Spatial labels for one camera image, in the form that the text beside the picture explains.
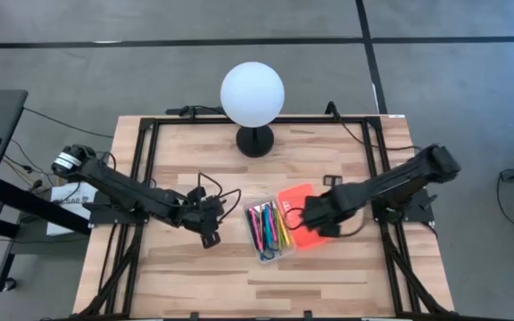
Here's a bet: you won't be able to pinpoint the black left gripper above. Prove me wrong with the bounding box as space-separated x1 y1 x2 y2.
180 186 228 250

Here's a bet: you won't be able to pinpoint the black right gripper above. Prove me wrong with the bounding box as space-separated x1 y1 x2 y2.
302 185 361 237

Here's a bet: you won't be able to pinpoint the orange plastic box lid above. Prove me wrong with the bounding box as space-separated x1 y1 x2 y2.
276 181 332 251

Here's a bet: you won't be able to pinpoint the pink highlighter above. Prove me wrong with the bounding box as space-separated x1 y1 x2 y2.
268 203 279 243

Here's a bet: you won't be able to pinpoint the teal pen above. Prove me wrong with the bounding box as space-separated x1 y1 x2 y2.
261 207 273 246

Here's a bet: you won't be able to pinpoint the clear plastic supply box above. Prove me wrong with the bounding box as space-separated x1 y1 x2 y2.
242 198 297 266

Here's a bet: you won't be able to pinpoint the yellow highlighter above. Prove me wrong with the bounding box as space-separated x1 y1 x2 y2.
277 209 292 249

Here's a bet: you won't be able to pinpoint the blue scissors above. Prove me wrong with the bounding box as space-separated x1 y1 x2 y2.
259 246 281 264

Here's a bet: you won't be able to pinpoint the white globe table lamp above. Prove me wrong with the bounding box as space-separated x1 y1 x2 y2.
219 61 286 159

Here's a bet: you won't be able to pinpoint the white printed paper sheet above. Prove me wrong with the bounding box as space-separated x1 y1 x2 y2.
46 181 103 236

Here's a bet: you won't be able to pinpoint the black desk leg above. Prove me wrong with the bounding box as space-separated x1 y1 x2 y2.
0 177 93 293

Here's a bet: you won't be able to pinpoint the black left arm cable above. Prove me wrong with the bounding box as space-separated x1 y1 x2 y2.
197 170 243 224

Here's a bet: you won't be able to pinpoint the black aluminium table frame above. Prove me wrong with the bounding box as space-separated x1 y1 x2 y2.
76 114 457 321

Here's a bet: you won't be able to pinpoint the black table cable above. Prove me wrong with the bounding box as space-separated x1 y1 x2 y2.
326 101 423 152

